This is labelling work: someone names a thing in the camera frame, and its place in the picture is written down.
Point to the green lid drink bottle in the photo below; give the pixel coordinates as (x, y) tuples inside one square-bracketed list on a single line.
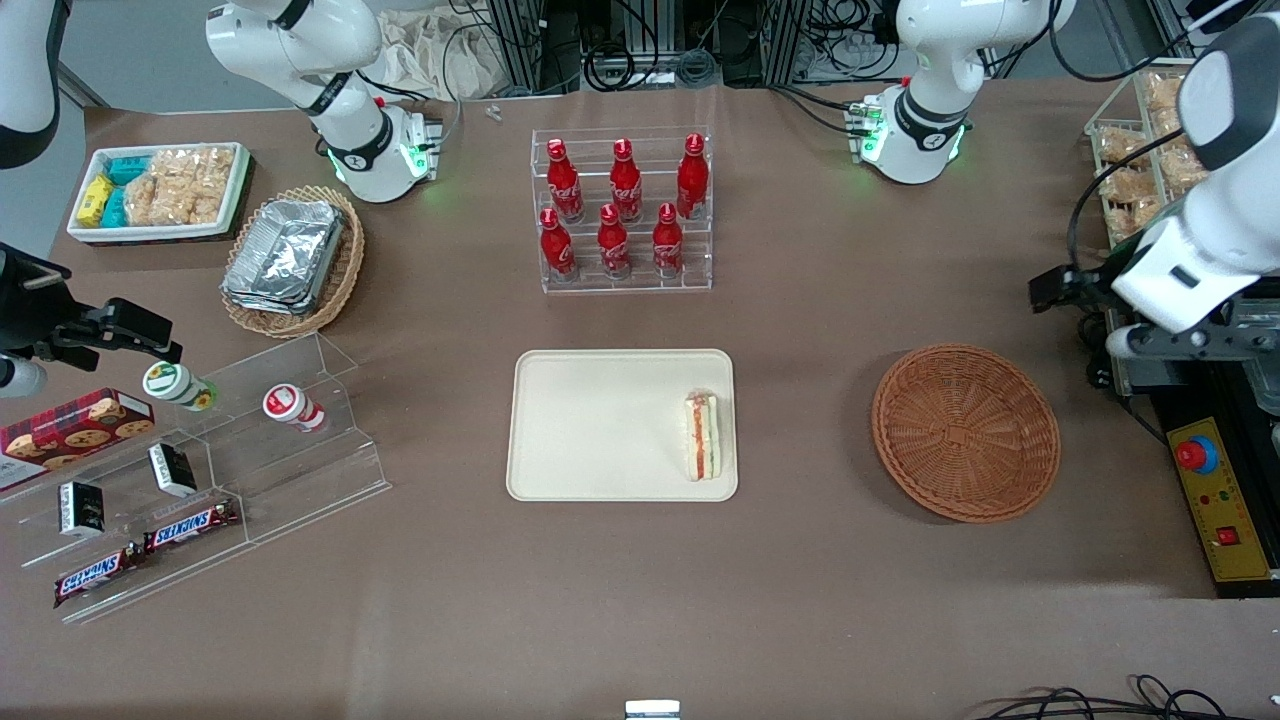
[(172, 384)]

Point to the clear acrylic step display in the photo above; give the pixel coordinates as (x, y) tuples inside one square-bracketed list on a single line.
[(300, 470)]

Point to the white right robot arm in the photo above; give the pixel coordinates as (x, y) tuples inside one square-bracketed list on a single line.
[(300, 50)]

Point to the grey left wrist camera bracket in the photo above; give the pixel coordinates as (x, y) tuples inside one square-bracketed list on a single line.
[(1190, 342)]

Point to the clear bag of rice crackers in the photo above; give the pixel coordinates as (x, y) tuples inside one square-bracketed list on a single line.
[(180, 185)]

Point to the stack of foil trays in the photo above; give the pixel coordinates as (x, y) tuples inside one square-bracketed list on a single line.
[(285, 255)]

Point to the teal snack packet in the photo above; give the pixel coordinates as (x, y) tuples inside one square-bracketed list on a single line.
[(128, 168), (115, 208)]

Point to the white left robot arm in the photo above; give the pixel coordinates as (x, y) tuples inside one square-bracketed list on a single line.
[(930, 60)]

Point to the beige plastic tray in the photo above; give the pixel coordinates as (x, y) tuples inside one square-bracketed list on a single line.
[(600, 430)]

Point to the white rectangular snack tray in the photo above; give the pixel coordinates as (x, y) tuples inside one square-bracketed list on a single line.
[(150, 233)]

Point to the red cola bottle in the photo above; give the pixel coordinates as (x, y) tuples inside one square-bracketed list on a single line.
[(692, 180), (626, 185), (613, 245), (667, 245), (564, 185), (556, 248)]

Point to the small black white box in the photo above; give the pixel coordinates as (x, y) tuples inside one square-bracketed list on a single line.
[(172, 470), (80, 508)]

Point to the oval light wicker basket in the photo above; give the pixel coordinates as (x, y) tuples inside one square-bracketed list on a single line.
[(350, 262)]

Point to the clear acrylic bottle rack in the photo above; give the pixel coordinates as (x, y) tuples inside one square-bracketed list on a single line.
[(590, 288)]

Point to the red tartan cookie box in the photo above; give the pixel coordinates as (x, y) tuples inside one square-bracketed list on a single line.
[(70, 432)]

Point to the black equipment stand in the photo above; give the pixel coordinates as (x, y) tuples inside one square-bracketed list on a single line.
[(1175, 405)]

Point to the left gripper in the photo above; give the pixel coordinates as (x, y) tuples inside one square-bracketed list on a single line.
[(1083, 281)]

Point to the grey metal box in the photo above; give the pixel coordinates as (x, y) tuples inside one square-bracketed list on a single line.
[(1130, 378)]

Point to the red lid drink bottle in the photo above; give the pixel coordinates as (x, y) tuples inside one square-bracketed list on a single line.
[(286, 404)]

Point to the triangular sandwich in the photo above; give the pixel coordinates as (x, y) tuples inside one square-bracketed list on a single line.
[(702, 440)]

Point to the beige crumpled cloth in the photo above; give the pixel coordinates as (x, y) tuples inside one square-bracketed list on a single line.
[(440, 60)]

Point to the yellow emergency stop box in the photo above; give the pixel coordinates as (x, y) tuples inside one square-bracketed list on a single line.
[(1228, 510)]

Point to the brown Snickers bar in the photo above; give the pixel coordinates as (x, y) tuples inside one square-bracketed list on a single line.
[(190, 527), (95, 576)]

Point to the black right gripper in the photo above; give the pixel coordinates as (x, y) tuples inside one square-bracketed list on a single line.
[(28, 310)]

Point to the clear plastic container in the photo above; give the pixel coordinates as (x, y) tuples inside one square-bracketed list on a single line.
[(1265, 390)]

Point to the yellow snack packet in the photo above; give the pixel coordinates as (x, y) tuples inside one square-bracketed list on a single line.
[(95, 200)]

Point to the round brown wicker basket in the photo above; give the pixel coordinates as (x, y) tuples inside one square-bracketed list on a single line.
[(965, 435)]

